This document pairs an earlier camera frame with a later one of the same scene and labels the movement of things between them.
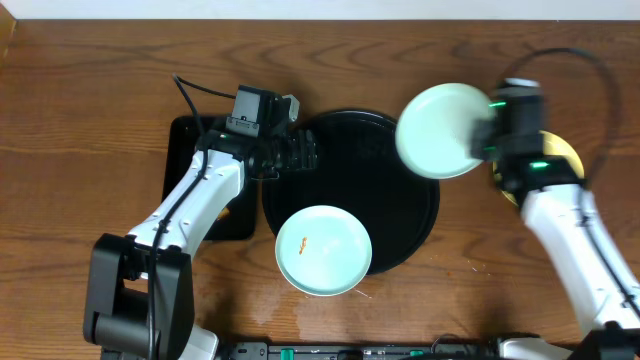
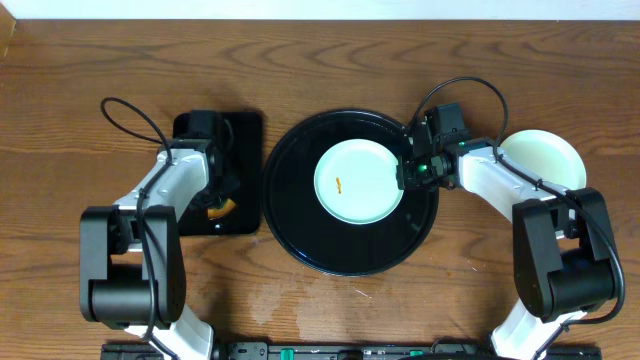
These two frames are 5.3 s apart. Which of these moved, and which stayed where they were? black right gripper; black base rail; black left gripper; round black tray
Moved: black right gripper; black left gripper
Stayed: round black tray; black base rail
